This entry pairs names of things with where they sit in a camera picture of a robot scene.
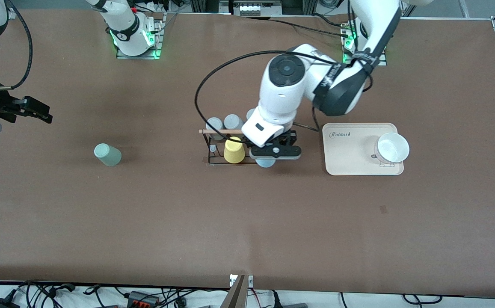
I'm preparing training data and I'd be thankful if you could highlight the pale green plastic cup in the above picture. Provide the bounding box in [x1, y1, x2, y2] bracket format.
[94, 143, 122, 167]

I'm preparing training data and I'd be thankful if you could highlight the yellow plastic cup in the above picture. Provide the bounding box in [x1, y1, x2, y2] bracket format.
[224, 136, 246, 164]

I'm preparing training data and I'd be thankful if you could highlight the beige rabbit print tray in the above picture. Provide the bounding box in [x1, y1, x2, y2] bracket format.
[322, 123, 405, 176]

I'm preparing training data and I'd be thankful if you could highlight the white bowl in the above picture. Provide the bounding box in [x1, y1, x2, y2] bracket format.
[374, 132, 410, 164]

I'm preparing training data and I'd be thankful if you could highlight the grey power strip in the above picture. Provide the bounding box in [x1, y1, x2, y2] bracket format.
[239, 0, 283, 17]

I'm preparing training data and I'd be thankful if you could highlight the black box with orange connectors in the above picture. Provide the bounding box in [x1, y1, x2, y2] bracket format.
[127, 290, 161, 307]

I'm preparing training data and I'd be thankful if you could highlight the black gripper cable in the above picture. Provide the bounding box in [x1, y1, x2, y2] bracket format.
[194, 50, 338, 144]
[0, 0, 33, 92]

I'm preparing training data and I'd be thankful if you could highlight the black wire cup rack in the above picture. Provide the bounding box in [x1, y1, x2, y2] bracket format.
[199, 128, 269, 166]

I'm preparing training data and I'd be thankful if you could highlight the black base cable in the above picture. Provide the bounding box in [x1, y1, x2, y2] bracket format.
[314, 13, 350, 28]
[246, 16, 348, 38]

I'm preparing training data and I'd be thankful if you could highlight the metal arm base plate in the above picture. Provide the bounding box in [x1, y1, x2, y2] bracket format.
[342, 45, 388, 66]
[116, 13, 164, 59]

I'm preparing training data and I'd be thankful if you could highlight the aluminium frame profile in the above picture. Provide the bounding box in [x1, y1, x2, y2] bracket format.
[292, 0, 318, 16]

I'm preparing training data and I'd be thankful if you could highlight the metal camera mount bar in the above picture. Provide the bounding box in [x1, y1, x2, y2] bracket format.
[221, 274, 255, 308]

